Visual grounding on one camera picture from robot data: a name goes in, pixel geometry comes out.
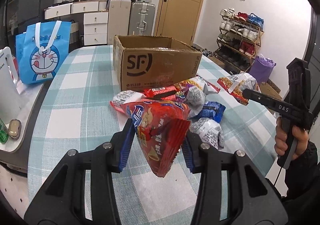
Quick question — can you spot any silver suitcase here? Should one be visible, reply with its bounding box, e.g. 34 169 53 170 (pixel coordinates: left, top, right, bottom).
128 2 156 36

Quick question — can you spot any beige suitcase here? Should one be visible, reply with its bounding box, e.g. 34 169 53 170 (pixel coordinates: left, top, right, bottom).
107 0 131 45

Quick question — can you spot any white kettle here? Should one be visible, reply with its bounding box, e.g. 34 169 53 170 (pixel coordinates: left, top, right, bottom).
1 46 26 124

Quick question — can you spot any green can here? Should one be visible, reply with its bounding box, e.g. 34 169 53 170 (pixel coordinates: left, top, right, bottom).
0 119 9 144

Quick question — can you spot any small beige case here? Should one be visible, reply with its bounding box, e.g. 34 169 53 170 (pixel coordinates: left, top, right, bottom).
8 119 22 139

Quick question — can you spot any red chip snack bag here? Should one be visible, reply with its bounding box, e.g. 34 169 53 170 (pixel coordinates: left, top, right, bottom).
121 100 190 177

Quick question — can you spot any red black snack packet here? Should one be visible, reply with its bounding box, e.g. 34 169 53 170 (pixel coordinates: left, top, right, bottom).
143 85 178 101

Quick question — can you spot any wooden shoe rack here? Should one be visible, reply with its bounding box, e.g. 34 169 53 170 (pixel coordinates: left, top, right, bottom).
215 8 265 72

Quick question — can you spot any red noodle snack bag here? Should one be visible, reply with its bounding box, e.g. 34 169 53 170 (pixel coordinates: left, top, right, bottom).
217 72 260 106

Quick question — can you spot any SF cardboard box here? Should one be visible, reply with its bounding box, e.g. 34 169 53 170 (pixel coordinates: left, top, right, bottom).
113 36 202 91

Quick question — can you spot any checkered tablecloth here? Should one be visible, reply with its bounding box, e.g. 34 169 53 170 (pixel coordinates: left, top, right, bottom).
27 44 278 225

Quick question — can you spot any blue snack packet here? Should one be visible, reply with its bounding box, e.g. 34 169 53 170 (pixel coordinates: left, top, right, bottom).
194 102 226 123

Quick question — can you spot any white drawer desk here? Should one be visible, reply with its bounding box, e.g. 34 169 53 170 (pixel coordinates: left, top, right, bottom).
44 0 108 46

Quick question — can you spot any orange noodle snack bag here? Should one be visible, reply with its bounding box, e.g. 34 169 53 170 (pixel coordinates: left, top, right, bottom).
174 75 220 95

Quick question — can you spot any small cardboard box on floor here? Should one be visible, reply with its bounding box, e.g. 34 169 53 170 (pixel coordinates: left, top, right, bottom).
259 79 283 100

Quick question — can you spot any purple snack bag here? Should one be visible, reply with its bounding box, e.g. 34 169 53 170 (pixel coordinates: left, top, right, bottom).
175 85 205 107

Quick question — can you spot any wooden door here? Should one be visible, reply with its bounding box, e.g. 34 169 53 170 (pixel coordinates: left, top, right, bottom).
154 0 203 45

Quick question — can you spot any woven laundry basket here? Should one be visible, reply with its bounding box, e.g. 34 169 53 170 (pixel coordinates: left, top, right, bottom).
69 22 80 52

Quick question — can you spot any silver snack bag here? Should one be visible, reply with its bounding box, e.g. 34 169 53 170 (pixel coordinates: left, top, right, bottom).
189 118 224 149

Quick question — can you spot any blue Doraemon tote bag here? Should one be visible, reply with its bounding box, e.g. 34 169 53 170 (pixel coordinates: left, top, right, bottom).
16 20 72 84

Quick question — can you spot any person's right hand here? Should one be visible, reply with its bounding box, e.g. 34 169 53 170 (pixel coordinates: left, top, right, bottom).
274 117 310 161

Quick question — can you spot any red white snack packet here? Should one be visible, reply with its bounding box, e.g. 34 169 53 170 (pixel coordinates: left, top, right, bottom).
110 90 146 114

